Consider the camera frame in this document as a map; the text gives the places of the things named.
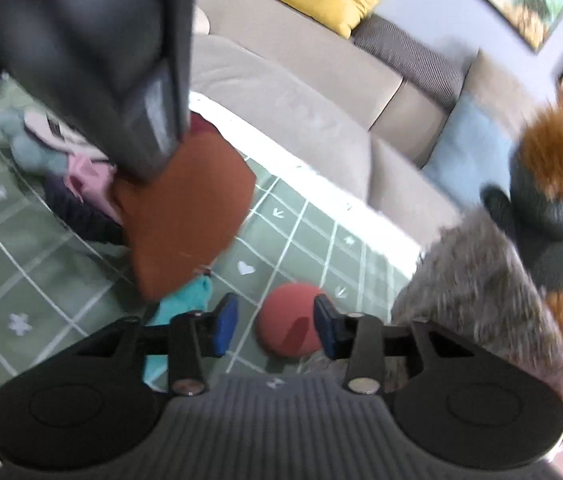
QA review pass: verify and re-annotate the teal soft toy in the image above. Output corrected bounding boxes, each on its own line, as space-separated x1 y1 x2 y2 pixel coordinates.
143 274 213 385

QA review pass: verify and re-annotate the red soft ball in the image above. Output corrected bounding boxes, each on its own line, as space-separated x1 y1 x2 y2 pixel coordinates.
254 283 323 360

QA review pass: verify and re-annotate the orange box lid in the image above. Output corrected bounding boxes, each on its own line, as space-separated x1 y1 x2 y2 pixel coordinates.
110 113 256 301

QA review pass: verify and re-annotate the grey knitted basket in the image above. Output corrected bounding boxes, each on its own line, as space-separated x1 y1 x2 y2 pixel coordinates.
390 209 563 400

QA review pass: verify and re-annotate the pink and navy clothes pile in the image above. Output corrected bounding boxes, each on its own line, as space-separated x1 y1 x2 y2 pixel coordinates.
0 107 125 246

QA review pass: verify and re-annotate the green checkered tablecloth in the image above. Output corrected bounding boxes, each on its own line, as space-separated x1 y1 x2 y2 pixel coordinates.
0 81 421 385

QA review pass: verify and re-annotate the light blue cushion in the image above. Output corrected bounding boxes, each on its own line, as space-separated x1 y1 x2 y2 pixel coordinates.
423 92 516 210

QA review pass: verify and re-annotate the beige sofa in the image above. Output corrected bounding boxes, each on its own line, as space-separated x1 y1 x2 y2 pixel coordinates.
188 0 547 252

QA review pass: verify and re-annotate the grey headrest cushion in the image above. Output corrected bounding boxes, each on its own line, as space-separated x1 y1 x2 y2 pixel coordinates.
352 14 477 112

